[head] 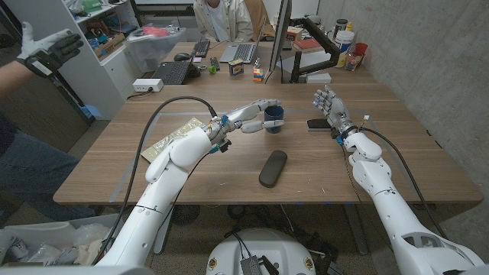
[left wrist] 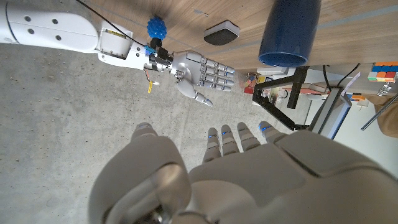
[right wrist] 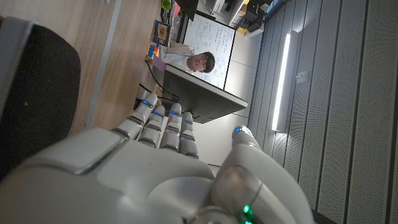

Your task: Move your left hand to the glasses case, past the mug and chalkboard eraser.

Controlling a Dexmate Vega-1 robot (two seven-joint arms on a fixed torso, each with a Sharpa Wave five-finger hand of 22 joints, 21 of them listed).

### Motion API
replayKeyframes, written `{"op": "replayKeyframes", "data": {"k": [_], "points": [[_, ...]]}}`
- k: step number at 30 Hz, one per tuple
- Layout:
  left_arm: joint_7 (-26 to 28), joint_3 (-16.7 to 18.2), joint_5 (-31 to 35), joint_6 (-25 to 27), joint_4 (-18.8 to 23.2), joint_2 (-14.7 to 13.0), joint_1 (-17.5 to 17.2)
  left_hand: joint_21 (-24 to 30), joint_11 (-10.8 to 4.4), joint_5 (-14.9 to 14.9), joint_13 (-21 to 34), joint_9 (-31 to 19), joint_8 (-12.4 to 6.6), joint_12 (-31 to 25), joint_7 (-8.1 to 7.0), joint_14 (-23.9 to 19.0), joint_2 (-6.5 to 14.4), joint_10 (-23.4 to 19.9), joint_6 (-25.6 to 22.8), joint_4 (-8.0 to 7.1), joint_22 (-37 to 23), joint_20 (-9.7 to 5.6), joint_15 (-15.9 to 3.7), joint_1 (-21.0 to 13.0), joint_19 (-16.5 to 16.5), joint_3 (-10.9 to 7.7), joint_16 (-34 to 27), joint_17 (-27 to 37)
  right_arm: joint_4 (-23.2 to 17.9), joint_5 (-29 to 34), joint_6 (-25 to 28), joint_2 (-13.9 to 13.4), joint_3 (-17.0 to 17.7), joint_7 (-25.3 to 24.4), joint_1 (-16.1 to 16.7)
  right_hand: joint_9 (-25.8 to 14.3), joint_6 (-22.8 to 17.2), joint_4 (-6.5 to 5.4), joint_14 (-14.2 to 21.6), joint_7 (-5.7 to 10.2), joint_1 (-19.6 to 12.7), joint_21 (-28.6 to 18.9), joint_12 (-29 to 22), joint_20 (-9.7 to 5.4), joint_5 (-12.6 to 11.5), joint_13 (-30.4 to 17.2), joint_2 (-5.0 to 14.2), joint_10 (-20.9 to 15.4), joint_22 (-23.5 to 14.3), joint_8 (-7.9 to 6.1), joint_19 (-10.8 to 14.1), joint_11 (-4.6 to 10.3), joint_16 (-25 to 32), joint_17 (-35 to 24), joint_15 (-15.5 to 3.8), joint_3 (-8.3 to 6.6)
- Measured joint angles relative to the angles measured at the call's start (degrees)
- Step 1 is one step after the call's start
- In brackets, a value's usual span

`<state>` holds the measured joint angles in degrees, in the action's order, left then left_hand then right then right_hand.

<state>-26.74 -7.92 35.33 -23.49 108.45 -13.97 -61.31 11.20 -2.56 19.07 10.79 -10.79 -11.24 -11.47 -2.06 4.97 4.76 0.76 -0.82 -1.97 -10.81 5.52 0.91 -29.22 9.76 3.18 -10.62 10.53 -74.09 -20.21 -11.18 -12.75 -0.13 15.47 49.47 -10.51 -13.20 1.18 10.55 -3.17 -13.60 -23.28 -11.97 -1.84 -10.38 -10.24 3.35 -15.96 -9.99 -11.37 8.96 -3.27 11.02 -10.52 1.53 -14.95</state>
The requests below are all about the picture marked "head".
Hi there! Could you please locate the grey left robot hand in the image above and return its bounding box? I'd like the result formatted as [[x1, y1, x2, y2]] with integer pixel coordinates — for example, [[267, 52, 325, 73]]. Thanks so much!
[[208, 98, 286, 144]]

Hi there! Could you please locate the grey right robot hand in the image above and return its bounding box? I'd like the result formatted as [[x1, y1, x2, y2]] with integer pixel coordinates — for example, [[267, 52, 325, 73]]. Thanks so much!
[[312, 85, 358, 141]]

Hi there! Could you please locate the bare operator forearm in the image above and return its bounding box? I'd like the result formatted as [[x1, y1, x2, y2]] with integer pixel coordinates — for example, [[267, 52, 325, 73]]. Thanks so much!
[[0, 60, 34, 99]]

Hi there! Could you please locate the black chalkboard eraser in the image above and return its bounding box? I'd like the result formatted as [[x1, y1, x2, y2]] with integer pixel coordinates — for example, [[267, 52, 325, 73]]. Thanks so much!
[[306, 118, 332, 132]]

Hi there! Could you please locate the dark blue mug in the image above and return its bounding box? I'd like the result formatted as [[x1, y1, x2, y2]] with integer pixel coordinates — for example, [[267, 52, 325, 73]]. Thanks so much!
[[264, 105, 285, 134]]

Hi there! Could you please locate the black glasses case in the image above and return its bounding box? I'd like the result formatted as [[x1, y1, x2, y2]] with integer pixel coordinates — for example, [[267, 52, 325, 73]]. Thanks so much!
[[258, 149, 288, 189]]

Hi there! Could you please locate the white and black gloved hand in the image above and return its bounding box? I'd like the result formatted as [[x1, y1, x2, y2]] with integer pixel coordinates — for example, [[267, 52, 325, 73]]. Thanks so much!
[[17, 21, 84, 79]]

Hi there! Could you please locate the flat white box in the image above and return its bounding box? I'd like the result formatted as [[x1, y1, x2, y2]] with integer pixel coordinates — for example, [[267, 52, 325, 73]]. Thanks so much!
[[305, 72, 332, 85]]

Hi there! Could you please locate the small printed box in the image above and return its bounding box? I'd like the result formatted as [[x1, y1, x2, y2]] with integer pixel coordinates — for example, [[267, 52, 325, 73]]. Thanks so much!
[[228, 58, 245, 76]]

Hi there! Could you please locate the clear glass jar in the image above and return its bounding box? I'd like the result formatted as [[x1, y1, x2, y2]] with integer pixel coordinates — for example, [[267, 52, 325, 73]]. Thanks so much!
[[345, 53, 363, 72]]

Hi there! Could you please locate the beige embossed mat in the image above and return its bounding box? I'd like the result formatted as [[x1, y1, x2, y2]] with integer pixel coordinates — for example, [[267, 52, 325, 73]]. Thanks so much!
[[140, 116, 206, 163]]

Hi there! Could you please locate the silver laptop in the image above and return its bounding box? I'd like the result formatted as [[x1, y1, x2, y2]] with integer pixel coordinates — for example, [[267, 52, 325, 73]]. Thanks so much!
[[219, 22, 267, 64]]

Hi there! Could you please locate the white plastic tub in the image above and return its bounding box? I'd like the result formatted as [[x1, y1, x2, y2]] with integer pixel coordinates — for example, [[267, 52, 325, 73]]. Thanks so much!
[[334, 30, 355, 54]]

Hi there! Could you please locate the red book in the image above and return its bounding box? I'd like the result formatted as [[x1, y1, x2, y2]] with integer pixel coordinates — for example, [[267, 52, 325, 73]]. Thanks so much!
[[292, 37, 325, 53]]

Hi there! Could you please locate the small black keyboard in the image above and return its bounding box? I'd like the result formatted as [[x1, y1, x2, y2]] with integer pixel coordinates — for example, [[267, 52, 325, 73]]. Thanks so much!
[[190, 37, 211, 59]]

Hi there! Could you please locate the large black keyboard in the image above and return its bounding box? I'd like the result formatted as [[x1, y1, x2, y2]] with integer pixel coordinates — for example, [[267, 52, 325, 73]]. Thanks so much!
[[151, 60, 192, 86]]

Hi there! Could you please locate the black lidded jar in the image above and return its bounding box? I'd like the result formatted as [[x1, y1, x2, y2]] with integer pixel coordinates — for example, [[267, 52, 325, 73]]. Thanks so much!
[[334, 18, 348, 39]]

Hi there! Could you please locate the orange box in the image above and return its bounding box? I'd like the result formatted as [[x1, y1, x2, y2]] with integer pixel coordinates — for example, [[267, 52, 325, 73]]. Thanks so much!
[[285, 25, 304, 42]]

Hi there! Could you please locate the computer monitor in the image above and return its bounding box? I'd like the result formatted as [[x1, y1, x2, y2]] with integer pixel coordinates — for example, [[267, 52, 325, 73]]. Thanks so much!
[[267, 0, 293, 73]]

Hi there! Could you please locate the white power strip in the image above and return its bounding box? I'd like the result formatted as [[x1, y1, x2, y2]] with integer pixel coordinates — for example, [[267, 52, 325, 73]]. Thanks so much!
[[132, 78, 164, 93]]

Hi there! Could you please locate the seated person in beige jacket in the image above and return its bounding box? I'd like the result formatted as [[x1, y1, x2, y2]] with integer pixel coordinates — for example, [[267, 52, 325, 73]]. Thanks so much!
[[193, 0, 255, 43]]

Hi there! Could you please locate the brown chair back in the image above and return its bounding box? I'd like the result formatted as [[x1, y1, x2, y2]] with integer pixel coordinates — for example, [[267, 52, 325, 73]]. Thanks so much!
[[244, 0, 276, 41]]

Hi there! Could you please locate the clear plastic storage bin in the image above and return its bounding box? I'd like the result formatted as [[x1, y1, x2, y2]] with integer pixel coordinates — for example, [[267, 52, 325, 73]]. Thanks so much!
[[125, 26, 187, 73]]

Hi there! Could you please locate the black round fan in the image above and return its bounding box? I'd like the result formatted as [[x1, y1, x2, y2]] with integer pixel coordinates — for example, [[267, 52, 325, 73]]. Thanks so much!
[[170, 205, 202, 226]]

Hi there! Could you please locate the grey table leg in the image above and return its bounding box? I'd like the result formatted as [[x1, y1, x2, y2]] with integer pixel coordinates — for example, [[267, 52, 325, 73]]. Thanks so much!
[[153, 208, 173, 255], [342, 204, 370, 256]]

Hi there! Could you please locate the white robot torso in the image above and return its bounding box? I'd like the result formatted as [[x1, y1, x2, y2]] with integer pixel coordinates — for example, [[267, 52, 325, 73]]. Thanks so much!
[[206, 228, 317, 275]]

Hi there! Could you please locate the cardboard box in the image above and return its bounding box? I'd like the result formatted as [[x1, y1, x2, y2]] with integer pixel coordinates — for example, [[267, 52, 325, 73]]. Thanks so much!
[[93, 32, 127, 58]]

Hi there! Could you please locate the grey heatsink module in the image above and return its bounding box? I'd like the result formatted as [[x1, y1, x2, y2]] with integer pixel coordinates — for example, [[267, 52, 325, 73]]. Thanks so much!
[[240, 256, 264, 275]]

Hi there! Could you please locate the white shelf unit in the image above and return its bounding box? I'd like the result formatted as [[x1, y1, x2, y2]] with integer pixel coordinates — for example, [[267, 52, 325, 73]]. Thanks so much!
[[3, 0, 144, 120]]

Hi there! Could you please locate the operator body in jeans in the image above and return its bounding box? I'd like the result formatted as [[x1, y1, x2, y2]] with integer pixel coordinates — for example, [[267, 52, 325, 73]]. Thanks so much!
[[0, 110, 96, 222]]

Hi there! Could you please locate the white plastic bin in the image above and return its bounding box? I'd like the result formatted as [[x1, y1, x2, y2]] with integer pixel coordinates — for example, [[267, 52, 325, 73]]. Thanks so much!
[[0, 213, 123, 267]]

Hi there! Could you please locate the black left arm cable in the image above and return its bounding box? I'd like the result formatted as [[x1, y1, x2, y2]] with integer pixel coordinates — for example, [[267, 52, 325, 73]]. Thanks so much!
[[93, 95, 218, 264]]

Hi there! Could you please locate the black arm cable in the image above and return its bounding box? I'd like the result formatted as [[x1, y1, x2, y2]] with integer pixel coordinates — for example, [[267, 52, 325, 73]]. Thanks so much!
[[358, 127, 448, 240], [93, 95, 218, 264]]

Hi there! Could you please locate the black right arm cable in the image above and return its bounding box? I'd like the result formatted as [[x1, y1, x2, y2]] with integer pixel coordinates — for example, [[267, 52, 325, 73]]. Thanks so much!
[[358, 127, 448, 240]]

